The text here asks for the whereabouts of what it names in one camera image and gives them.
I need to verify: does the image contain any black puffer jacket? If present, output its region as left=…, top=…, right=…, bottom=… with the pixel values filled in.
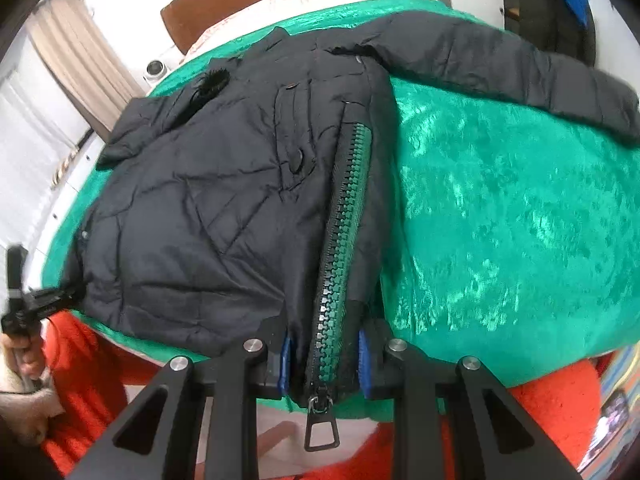
left=61, top=11, right=639, bottom=422

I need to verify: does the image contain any person's left hand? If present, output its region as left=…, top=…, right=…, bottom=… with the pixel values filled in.
left=1, top=328, right=64, bottom=448

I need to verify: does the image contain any orange red quilt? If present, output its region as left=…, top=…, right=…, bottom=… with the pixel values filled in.
left=42, top=312, right=601, bottom=477

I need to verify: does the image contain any white window drawer bench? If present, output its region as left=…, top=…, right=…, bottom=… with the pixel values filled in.
left=1, top=133, right=104, bottom=288

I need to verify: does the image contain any white round fan heater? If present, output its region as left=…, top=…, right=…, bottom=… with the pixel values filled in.
left=143, top=60, right=171, bottom=88

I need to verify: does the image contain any beige curtain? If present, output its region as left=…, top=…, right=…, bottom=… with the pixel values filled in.
left=26, top=0, right=144, bottom=141

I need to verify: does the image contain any dark jacket on chair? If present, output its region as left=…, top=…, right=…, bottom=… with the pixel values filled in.
left=518, top=0, right=597, bottom=66

